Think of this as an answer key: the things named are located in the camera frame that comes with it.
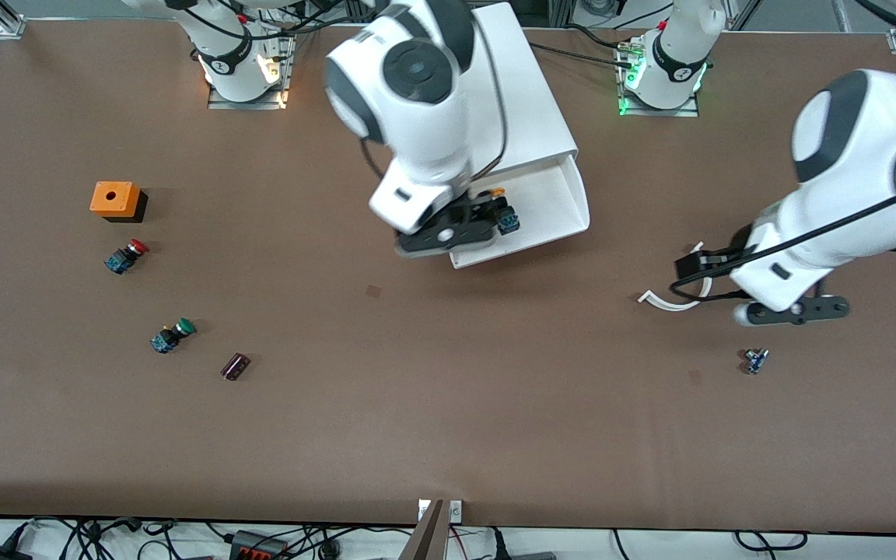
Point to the white curved plastic bracket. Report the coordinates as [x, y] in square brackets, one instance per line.
[662, 302]

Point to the red push button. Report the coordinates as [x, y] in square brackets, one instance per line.
[125, 257]

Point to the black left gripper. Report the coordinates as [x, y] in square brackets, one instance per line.
[722, 261]

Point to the green push button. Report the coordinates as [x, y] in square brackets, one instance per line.
[172, 336]

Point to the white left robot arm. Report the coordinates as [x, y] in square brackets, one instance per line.
[860, 155]

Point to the small metal connector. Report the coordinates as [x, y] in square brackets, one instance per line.
[756, 362]

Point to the yellow push button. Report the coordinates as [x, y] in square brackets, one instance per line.
[509, 225]

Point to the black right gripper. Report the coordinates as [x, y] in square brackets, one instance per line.
[481, 208]

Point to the black red power strip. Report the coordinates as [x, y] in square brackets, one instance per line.
[257, 547]

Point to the orange button box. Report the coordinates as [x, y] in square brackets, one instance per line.
[113, 201]

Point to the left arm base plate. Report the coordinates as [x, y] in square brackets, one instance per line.
[658, 112]

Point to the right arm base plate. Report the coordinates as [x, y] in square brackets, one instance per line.
[246, 104]

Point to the purple cylindrical capacitor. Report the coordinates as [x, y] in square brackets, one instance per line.
[235, 366]

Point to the brown stand post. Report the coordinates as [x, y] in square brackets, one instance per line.
[426, 540]

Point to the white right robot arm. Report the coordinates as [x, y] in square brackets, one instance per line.
[417, 132]

